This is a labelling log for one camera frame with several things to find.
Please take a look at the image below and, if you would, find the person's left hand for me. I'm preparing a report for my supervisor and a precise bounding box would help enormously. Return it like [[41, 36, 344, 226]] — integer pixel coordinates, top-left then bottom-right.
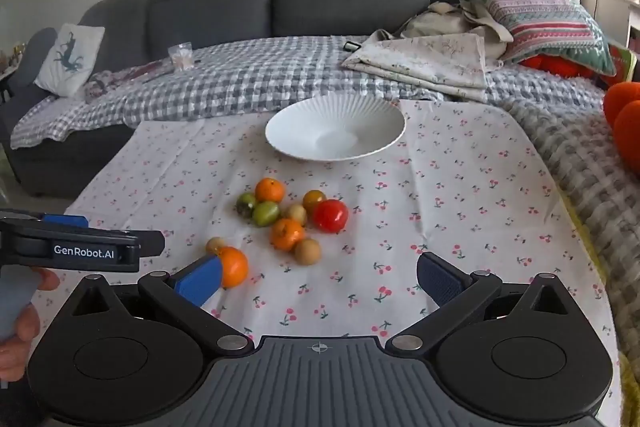
[[0, 268, 61, 384]]

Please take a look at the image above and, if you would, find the striped knit pillow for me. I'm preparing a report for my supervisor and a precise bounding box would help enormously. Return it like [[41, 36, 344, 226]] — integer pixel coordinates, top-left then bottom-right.
[[465, 0, 617, 78]]

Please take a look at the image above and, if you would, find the purple floral cloth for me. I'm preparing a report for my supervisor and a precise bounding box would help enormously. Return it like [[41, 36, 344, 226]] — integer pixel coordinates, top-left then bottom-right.
[[82, 61, 177, 104]]

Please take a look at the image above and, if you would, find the orange with stem mark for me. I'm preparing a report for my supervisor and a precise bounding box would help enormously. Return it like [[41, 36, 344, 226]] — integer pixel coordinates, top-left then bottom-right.
[[270, 218, 306, 252]]

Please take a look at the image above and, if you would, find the orange fuzzy cushion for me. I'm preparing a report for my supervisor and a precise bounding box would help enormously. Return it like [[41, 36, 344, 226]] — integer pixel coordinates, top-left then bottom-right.
[[519, 53, 603, 84]]

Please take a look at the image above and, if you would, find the cherry print cloth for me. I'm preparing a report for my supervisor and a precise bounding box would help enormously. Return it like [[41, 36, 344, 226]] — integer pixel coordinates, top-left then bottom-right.
[[64, 99, 622, 427]]

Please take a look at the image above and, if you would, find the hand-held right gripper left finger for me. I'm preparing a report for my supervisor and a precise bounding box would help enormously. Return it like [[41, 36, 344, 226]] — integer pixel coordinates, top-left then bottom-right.
[[65, 254, 256, 358]]

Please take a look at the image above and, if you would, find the clear plastic snack bag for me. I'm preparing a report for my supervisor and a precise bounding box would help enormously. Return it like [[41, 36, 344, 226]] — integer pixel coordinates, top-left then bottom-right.
[[168, 42, 195, 73]]

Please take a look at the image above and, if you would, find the white ribbed plate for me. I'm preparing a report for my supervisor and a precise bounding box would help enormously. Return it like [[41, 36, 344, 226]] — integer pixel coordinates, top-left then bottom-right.
[[265, 96, 406, 162]]

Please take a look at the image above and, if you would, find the oranges held at right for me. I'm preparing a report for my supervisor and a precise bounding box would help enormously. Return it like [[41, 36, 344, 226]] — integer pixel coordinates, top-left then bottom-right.
[[603, 81, 640, 164]]

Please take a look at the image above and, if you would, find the red apple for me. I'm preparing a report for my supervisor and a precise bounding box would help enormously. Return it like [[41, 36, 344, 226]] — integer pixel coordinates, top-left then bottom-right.
[[313, 199, 349, 233]]

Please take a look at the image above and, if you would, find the green and red book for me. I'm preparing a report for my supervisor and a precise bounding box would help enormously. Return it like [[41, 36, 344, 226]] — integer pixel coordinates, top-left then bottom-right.
[[606, 46, 639, 84]]

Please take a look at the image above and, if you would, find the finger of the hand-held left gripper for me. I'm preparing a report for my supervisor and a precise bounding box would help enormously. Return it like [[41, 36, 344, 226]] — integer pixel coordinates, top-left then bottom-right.
[[41, 214, 90, 229], [117, 230, 166, 259]]

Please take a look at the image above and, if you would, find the grey checked blanket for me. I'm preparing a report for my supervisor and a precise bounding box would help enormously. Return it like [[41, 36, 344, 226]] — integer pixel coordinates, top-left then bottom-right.
[[10, 34, 640, 350]]

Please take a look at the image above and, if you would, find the round orange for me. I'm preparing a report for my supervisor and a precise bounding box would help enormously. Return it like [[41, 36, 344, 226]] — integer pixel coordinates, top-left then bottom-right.
[[255, 178, 286, 204]]

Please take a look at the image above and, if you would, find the beige cloth bag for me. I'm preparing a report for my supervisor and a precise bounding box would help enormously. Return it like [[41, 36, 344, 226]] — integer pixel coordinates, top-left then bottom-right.
[[395, 1, 514, 60]]

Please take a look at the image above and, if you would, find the large orange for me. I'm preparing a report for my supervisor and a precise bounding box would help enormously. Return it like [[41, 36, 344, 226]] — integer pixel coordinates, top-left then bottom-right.
[[217, 246, 250, 289]]

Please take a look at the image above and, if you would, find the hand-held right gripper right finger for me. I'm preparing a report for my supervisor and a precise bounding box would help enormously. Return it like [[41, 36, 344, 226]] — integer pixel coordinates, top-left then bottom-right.
[[385, 251, 588, 358]]

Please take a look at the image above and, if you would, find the yellow orange tomato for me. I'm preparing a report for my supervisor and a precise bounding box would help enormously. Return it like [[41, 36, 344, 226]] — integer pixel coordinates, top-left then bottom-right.
[[302, 189, 328, 212]]

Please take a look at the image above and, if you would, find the folded floral cloth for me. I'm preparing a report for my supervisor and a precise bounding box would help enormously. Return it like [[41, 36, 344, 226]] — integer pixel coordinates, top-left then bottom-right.
[[341, 32, 489, 103]]

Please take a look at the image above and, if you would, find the white deer print pillow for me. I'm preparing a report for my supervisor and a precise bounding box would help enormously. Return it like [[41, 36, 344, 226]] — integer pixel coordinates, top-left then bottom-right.
[[34, 24, 106, 98]]

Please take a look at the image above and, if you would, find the dark green tomato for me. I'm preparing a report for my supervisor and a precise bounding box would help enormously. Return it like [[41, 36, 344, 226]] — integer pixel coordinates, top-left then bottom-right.
[[236, 192, 259, 219]]

